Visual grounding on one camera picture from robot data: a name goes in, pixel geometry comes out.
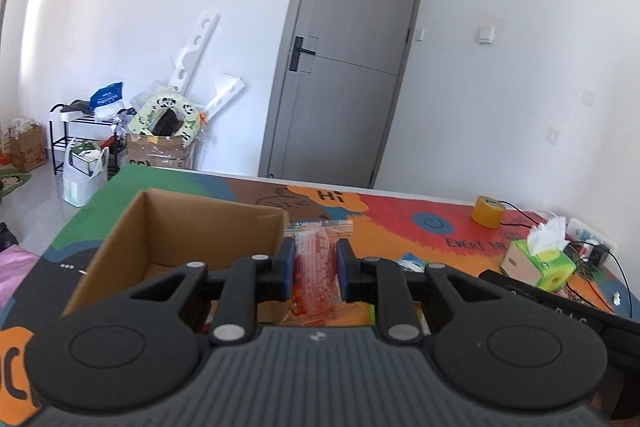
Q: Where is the red clear snack bag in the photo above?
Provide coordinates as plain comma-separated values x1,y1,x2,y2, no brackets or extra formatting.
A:
282,219,371,327

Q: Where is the colourful cartoon table mat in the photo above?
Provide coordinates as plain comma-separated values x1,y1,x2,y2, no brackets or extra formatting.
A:
1,166,639,426

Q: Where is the yellow tape roll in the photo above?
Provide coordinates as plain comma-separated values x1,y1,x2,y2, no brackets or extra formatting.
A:
471,195,506,230

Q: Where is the floor cardboard box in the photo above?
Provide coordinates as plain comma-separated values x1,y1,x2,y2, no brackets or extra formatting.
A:
125,133,195,170

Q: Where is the green tissue box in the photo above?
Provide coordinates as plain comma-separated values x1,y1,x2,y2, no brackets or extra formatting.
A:
500,216,576,293

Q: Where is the white shopping bag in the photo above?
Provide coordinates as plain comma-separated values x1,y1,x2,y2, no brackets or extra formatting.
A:
63,138,108,208

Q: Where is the white power strip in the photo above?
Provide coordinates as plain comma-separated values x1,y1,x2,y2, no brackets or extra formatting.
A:
566,218,617,261

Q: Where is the black power adapter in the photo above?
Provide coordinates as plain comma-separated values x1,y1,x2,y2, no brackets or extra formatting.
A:
582,244,611,268

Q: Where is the blue plastic bag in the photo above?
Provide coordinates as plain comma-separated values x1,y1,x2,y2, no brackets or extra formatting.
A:
89,81,125,119

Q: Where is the black shoe rack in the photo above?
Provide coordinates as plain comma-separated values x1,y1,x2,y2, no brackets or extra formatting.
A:
48,104,125,179

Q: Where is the grey door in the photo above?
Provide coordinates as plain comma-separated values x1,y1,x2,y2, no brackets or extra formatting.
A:
258,0,420,188

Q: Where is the black cable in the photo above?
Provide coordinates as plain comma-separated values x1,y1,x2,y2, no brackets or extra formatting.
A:
497,198,632,308

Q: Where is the white plastic bracket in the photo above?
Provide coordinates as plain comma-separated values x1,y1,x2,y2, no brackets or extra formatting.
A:
168,11,246,124

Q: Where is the black door handle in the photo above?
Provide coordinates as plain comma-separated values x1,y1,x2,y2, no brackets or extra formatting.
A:
288,36,317,72

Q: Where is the white light switch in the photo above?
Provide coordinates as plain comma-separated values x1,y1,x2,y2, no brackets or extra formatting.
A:
477,25,496,44

